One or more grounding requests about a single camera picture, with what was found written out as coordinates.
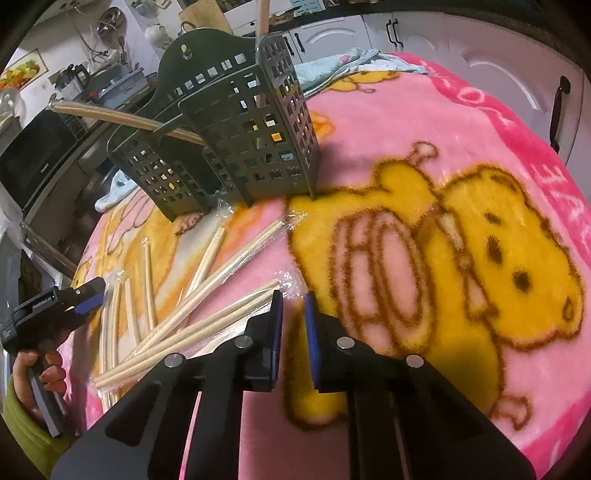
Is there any person's left hand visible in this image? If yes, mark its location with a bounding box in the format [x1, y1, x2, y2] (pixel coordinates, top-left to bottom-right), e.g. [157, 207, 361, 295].
[11, 348, 68, 416]

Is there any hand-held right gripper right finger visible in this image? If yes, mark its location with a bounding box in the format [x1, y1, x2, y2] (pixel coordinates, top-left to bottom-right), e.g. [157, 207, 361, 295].
[304, 291, 536, 480]

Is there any chopstick pair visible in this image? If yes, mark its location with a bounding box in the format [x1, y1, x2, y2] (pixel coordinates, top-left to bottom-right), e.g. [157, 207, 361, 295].
[51, 102, 206, 146]

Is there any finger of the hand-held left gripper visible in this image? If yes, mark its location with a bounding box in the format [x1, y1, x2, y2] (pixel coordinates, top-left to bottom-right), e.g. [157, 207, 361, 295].
[65, 277, 106, 301]
[71, 295, 102, 319]

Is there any light blue printed cloth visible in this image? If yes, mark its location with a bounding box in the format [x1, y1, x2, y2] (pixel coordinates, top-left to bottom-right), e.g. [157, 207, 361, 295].
[95, 46, 430, 213]

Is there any dark green utensil holder basket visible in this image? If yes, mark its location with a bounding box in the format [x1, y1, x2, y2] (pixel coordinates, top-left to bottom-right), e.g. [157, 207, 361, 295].
[107, 27, 321, 222]

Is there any brown wooden chopstick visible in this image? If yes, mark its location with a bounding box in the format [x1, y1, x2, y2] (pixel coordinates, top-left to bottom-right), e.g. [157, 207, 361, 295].
[256, 0, 271, 109]

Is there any black blender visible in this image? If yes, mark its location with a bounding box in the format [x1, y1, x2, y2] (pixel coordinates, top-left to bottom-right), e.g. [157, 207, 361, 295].
[55, 65, 88, 95]

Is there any wooden cutting board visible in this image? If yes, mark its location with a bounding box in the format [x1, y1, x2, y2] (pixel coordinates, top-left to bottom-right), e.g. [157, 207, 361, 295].
[178, 0, 234, 37]

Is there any long black cabinet handle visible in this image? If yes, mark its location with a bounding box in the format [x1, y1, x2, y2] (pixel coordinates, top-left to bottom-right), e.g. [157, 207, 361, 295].
[550, 76, 572, 153]

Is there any pile of chopsticks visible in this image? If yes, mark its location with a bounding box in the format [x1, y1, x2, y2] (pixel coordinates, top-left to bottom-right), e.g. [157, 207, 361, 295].
[92, 208, 305, 407]

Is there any hanging metal bowl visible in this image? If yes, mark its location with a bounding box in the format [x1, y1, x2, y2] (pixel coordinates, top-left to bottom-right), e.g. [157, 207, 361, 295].
[97, 7, 127, 35]

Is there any white hanging pot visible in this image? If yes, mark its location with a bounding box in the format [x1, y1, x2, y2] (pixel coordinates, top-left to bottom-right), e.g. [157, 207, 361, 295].
[144, 24, 174, 49]

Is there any black microwave oven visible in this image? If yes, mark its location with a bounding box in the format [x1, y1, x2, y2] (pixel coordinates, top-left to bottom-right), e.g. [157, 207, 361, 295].
[0, 110, 80, 210]

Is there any metal kitchen shelf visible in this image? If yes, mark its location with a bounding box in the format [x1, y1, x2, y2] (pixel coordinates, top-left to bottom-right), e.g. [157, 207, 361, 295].
[21, 92, 158, 278]

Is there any person's left forearm green sleeve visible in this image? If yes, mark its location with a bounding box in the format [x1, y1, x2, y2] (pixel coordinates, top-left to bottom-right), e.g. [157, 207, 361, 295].
[2, 369, 75, 478]

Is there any blue dish rack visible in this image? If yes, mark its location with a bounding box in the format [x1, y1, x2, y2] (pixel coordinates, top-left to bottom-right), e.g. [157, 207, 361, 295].
[85, 65, 155, 104]

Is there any glass pot lid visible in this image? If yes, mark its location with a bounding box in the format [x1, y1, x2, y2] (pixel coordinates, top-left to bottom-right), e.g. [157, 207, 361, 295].
[0, 90, 24, 125]

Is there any fruit wall poster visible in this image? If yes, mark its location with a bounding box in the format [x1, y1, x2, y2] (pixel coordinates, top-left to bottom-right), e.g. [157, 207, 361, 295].
[0, 48, 49, 90]

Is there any pink printed blanket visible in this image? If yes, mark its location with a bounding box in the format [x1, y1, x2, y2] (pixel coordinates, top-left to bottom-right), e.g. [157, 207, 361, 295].
[60, 51, 591, 480]

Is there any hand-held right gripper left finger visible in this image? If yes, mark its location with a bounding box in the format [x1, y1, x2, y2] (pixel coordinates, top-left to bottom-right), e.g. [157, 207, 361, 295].
[51, 290, 284, 480]

